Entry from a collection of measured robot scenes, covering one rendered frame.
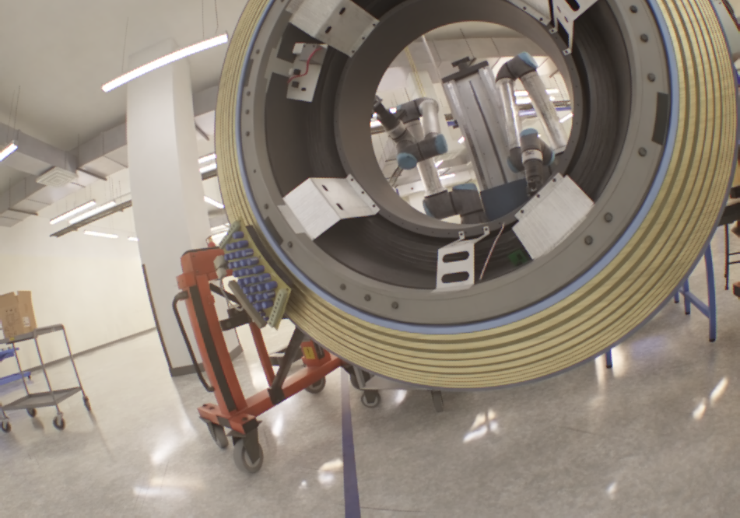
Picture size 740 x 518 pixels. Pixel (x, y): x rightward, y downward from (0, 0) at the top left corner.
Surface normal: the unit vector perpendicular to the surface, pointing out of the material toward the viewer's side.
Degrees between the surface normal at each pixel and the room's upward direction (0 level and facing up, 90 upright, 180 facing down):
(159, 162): 90
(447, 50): 90
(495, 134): 90
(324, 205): 76
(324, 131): 100
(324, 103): 115
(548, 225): 61
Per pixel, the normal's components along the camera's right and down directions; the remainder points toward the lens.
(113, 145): 0.09, -0.07
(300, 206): -0.13, -0.26
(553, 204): -0.78, -0.32
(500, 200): -0.51, 0.10
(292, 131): 0.83, -0.04
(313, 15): -0.13, 0.51
